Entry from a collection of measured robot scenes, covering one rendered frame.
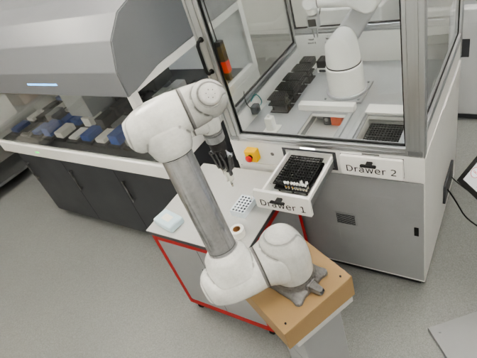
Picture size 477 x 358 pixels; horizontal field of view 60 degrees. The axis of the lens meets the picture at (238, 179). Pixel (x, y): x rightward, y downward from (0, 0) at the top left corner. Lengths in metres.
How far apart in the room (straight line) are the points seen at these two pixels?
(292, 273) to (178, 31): 1.56
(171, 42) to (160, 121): 1.30
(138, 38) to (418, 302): 2.06
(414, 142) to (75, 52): 1.70
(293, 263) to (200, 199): 0.39
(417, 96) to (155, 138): 1.04
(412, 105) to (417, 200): 0.52
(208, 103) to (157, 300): 2.02
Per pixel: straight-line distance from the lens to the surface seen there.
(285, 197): 1.88
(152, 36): 2.34
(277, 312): 1.57
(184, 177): 1.25
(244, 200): 2.12
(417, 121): 1.84
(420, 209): 2.15
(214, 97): 1.16
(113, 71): 2.18
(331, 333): 1.84
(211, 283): 1.44
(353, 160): 2.02
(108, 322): 3.06
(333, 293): 1.57
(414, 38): 1.67
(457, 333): 2.46
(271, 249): 1.40
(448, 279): 2.69
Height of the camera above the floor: 2.15
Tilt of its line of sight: 37 degrees down
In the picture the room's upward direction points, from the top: 20 degrees counter-clockwise
